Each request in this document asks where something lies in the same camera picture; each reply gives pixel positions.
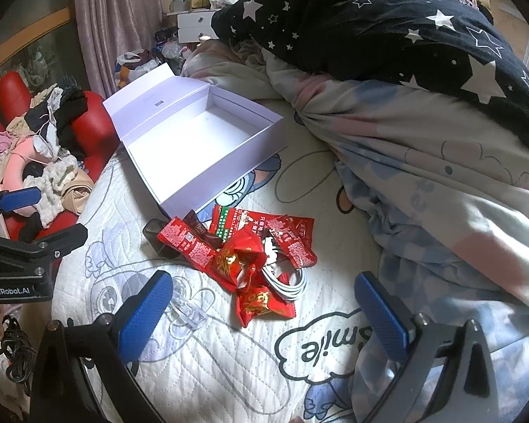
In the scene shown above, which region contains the white quilted cartoon mattress pad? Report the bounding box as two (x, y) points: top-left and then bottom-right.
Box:
(50, 97), (406, 423)

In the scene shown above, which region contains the dark grey charger block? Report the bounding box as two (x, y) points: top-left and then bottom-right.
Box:
(142, 218), (177, 259)

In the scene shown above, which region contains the black star-print blanket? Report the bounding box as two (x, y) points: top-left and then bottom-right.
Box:
(212, 0), (529, 172)

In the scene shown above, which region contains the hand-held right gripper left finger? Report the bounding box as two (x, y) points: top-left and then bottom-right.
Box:
(29, 270), (175, 423)

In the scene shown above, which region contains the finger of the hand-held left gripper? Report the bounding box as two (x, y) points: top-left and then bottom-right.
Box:
(0, 186), (42, 232)
(9, 223), (89, 259)

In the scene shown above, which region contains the wooden framed glass partition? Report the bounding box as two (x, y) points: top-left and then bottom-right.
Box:
(0, 4), (79, 94)

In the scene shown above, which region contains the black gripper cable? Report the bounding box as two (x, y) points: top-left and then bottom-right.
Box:
(1, 314), (39, 396)

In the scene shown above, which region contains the white hinged gift box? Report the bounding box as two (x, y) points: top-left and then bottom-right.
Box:
(102, 63), (288, 216)

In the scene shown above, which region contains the red gold-print candy packet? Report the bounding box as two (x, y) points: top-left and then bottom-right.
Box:
(235, 273), (297, 328)
(206, 228), (268, 292)

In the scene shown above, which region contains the white cable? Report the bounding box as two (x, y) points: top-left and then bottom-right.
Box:
(250, 247), (308, 303)

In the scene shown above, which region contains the white nightstand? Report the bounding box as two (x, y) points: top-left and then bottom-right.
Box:
(176, 9), (224, 45)

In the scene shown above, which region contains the pile of plastic bags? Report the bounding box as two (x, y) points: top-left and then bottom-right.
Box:
(153, 26), (195, 61)

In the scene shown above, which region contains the red leather chair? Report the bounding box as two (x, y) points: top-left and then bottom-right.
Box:
(0, 70), (121, 241)

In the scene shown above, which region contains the mauve curtain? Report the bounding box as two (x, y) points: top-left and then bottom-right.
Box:
(75, 0), (165, 98)

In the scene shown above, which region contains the pile of clothes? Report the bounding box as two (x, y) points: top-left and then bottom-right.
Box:
(0, 85), (95, 230)

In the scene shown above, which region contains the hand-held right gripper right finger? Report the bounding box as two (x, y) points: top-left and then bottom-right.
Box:
(354, 272), (518, 423)

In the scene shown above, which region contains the clear plastic clip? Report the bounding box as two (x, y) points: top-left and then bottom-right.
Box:
(164, 275), (215, 331)

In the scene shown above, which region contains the white plastic shopping bag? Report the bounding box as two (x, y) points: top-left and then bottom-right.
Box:
(115, 48), (164, 90)

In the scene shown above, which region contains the pastel cartoon duvet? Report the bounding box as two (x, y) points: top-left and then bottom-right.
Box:
(181, 37), (529, 423)

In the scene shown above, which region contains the small red snack packet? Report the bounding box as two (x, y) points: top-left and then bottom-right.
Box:
(157, 216), (220, 270)
(264, 214), (318, 270)

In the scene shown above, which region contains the brown snack packet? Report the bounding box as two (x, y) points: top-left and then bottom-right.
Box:
(183, 210), (224, 247)

